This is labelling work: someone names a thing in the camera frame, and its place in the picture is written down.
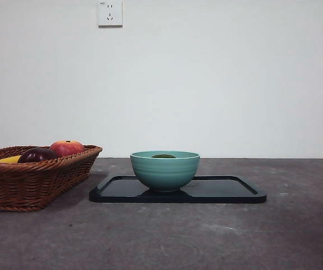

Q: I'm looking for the dark rectangular tray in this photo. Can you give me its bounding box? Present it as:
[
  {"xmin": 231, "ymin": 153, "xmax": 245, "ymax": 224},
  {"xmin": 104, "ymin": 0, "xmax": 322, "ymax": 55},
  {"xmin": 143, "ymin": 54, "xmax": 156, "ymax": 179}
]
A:
[{"xmin": 89, "ymin": 175, "xmax": 268, "ymax": 204}]

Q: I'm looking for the yellow banana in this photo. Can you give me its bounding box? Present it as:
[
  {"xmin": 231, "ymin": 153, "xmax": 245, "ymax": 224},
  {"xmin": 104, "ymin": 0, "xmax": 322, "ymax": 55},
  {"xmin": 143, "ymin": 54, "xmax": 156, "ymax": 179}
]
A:
[{"xmin": 0, "ymin": 155, "xmax": 22, "ymax": 164}]

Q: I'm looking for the red yellow apple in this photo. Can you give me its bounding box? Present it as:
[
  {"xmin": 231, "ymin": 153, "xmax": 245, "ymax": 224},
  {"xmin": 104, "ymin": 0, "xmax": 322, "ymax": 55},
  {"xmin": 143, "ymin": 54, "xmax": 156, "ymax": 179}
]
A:
[{"xmin": 49, "ymin": 139, "xmax": 85, "ymax": 158}]

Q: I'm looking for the brown wicker basket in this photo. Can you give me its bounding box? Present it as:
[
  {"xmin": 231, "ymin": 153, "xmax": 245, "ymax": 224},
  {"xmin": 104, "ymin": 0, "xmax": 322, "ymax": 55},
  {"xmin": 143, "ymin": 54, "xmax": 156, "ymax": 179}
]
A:
[{"xmin": 0, "ymin": 145, "xmax": 103, "ymax": 213}]

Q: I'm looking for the teal ceramic bowl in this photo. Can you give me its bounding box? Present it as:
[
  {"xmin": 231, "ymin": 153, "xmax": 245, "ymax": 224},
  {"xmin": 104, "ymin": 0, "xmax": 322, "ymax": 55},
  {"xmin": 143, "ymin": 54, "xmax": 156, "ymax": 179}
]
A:
[{"xmin": 129, "ymin": 150, "xmax": 201, "ymax": 194}]

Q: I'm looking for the dark purple plum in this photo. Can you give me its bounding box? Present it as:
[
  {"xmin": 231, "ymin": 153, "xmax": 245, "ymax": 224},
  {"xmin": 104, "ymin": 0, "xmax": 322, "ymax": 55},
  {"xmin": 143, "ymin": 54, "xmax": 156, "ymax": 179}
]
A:
[{"xmin": 17, "ymin": 147, "xmax": 59, "ymax": 164}]

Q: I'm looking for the white wall socket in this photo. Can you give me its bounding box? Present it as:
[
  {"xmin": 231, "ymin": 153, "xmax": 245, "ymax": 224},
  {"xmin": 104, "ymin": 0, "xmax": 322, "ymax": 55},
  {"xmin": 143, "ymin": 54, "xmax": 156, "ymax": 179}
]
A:
[{"xmin": 98, "ymin": 0, "xmax": 124, "ymax": 28}]

